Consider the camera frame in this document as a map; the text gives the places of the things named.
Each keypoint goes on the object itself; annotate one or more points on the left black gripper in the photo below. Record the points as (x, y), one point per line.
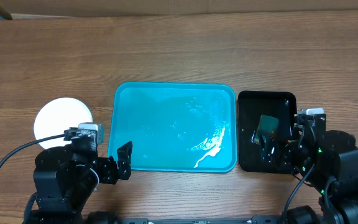
(113, 172)

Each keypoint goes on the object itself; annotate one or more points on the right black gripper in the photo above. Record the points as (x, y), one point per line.
(288, 147)

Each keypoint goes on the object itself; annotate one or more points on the green yellow sponge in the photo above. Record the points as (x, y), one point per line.
(267, 124)

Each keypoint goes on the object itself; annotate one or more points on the white plate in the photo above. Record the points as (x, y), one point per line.
(60, 114)

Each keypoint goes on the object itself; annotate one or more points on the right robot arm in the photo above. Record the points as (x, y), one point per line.
(328, 160)

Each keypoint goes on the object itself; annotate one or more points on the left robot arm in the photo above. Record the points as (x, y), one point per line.
(65, 177)

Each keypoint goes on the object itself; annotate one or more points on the black rectangular tray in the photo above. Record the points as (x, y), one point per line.
(253, 104)

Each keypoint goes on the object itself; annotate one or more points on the teal plastic tray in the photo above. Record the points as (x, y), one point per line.
(180, 127)

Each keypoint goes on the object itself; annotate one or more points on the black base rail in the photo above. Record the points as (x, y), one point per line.
(197, 221)

